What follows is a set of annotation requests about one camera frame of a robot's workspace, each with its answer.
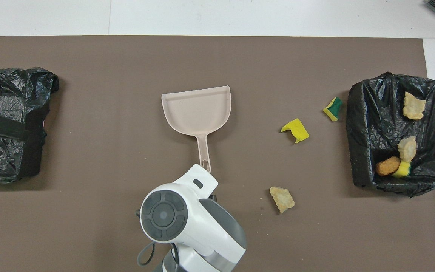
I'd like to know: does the notched yellow sponge piece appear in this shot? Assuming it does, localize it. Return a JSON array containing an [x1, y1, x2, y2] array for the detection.
[[280, 118, 310, 144]]

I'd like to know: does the green yellow sponge piece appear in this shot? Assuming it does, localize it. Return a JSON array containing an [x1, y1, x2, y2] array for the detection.
[[322, 97, 343, 122]]

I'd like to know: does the beige plastic dustpan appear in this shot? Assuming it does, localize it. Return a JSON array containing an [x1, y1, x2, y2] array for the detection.
[[161, 85, 232, 173]]

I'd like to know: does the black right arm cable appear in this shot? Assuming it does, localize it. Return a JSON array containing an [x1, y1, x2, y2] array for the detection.
[[137, 242, 156, 267]]

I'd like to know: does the yellow sponge chunk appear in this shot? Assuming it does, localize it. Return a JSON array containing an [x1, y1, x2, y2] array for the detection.
[[392, 160, 412, 178]]

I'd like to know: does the pale beige foam chunk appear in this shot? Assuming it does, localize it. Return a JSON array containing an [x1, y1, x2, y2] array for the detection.
[[270, 186, 296, 214]]

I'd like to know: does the oval beige chunk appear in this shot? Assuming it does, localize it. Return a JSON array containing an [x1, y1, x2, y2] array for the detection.
[[397, 136, 418, 162]]

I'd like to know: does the brown table mat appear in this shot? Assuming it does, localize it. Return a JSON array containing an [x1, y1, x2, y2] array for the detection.
[[0, 35, 435, 272]]

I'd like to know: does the jagged beige chunk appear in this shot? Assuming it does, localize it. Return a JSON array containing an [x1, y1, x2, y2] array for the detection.
[[403, 91, 427, 121]]

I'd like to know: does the black bag lined bin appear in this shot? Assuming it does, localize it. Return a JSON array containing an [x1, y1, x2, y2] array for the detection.
[[0, 67, 60, 184], [346, 72, 435, 198]]

